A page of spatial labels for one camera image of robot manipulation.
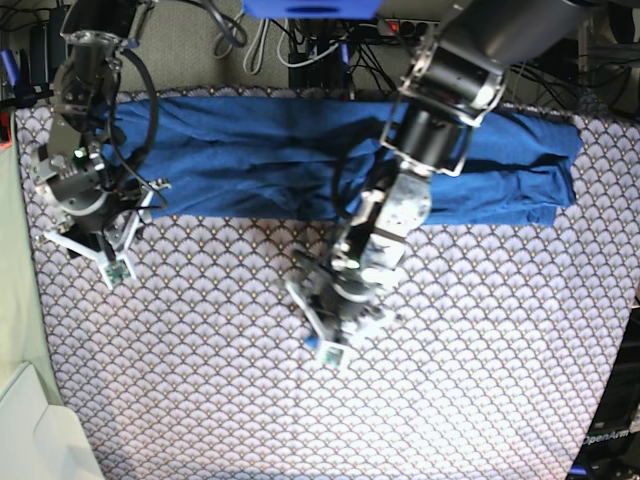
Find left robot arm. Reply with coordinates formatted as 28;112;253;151
286;1;598;370

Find light green cloth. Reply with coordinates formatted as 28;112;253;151
0;144;64;406

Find black OpenArm case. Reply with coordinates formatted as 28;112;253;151
567;300;639;479

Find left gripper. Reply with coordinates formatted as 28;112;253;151
285;249;397;369

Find fan-patterned tablecloth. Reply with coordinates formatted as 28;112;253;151
23;114;639;479

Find white looped cable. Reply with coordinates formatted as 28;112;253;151
214;14;281;76

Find white plastic bin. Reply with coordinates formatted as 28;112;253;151
1;362;103;479

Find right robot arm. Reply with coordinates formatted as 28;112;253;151
29;1;171;288

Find blue handled clamp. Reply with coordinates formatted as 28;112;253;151
1;49;37;109

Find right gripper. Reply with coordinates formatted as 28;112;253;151
43;179;171;290

